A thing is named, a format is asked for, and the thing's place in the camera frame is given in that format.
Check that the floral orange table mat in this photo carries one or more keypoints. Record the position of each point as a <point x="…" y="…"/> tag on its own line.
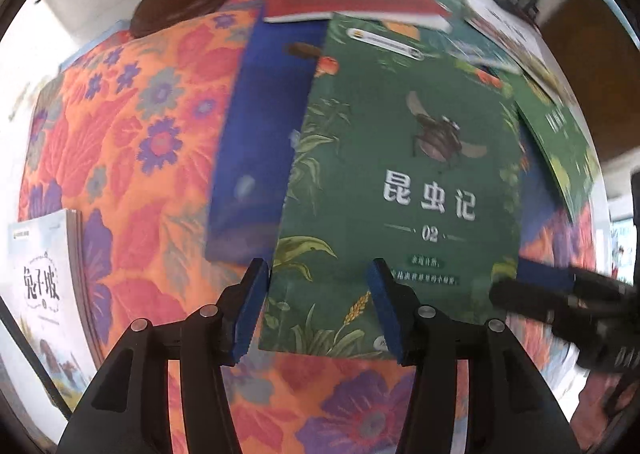
<point x="128" y="136"/>

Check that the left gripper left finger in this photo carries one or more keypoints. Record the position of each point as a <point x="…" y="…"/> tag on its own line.
<point x="126" y="407"/>

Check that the dark wooden cabinet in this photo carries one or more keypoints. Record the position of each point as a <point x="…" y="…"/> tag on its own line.
<point x="601" y="63"/>

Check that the dark green insect book far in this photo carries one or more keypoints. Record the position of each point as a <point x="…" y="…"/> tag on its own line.
<point x="467" y="44"/>

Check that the white rabbit hill book far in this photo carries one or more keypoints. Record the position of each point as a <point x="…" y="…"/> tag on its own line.
<point x="520" y="41"/>

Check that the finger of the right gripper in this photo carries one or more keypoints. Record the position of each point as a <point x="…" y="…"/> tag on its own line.
<point x="560" y="273"/>
<point x="565" y="313"/>

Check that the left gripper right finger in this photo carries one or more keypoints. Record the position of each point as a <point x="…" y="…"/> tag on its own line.
<point x="511" y="408"/>

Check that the large blue book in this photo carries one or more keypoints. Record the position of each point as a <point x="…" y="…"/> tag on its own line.
<point x="256" y="149"/>

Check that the green insect book 03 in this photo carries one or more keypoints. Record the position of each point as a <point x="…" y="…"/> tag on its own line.
<point x="571" y="161"/>

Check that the green insect book 02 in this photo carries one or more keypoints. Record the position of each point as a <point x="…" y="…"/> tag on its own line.
<point x="407" y="153"/>

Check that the white rabbit hill book 2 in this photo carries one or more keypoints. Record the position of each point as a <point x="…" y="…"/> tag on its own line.
<point x="46" y="295"/>

